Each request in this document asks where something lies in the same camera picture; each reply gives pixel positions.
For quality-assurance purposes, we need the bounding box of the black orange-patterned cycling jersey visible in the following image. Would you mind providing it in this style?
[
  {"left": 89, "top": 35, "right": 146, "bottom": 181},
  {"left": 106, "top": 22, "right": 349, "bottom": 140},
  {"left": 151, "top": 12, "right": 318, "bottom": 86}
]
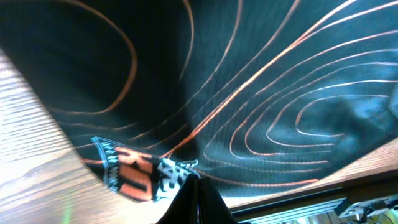
[{"left": 1, "top": 0, "right": 397, "bottom": 201}]

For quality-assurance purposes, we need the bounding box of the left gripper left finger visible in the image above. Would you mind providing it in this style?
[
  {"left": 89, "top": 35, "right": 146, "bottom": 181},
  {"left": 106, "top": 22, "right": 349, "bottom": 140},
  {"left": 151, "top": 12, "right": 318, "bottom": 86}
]
[{"left": 157, "top": 175, "right": 199, "bottom": 224}]

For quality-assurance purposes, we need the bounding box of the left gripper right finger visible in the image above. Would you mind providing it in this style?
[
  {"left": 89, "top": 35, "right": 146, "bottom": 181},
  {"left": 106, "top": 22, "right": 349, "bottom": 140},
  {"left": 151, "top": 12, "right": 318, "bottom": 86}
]
[{"left": 198, "top": 178, "right": 238, "bottom": 224}]

